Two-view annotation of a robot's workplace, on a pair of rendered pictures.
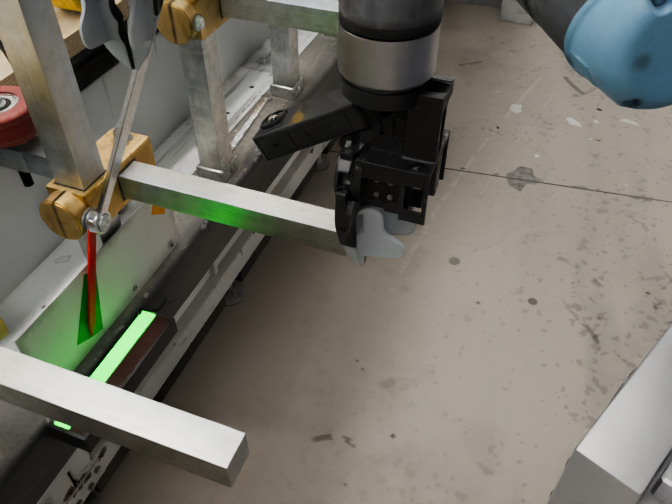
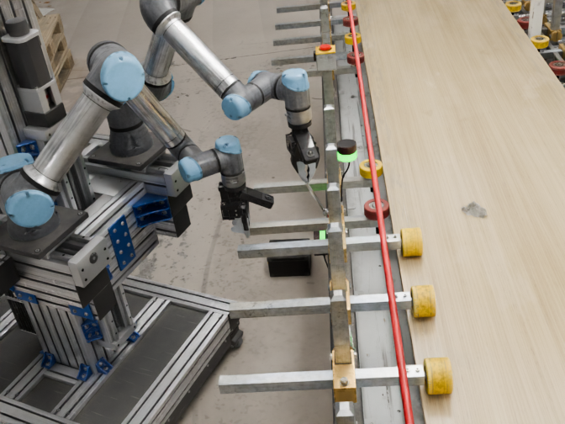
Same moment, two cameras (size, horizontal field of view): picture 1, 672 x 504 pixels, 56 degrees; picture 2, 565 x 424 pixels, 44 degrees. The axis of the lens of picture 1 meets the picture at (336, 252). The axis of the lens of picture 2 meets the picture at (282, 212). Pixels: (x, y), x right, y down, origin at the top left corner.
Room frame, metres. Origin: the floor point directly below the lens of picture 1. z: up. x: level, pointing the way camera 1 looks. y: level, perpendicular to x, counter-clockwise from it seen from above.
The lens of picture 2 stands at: (2.31, -0.39, 2.16)
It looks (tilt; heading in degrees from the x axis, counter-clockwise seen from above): 34 degrees down; 165
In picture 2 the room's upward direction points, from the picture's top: 7 degrees counter-clockwise
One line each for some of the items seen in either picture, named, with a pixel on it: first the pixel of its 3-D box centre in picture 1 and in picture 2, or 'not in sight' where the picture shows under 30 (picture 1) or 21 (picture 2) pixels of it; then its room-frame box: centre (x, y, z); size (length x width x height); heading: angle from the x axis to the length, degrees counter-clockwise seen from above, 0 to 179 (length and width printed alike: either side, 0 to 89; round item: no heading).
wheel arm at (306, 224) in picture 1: (160, 188); (317, 225); (0.54, 0.19, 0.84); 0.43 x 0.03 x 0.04; 69
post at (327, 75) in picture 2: not in sight; (330, 122); (0.05, 0.44, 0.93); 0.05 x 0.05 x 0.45; 69
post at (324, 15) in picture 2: not in sight; (327, 55); (-0.64, 0.71, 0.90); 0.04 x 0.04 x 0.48; 69
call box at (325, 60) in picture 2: not in sight; (325, 59); (0.05, 0.44, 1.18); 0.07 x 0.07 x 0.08; 69
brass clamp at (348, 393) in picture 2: not in sight; (344, 373); (1.25, -0.01, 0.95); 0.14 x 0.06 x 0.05; 159
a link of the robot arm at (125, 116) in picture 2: not in sight; (122, 101); (0.06, -0.29, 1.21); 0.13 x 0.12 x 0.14; 125
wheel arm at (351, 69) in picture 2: not in sight; (314, 72); (-0.63, 0.63, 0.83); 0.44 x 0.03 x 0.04; 69
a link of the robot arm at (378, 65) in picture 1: (388, 46); (233, 177); (0.45, -0.04, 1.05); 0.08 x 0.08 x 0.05
